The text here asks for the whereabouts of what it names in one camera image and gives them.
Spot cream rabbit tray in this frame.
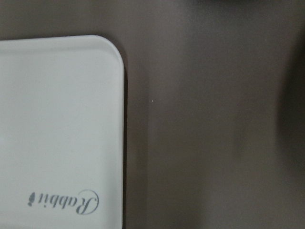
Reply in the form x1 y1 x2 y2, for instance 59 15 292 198
0 35 124 229

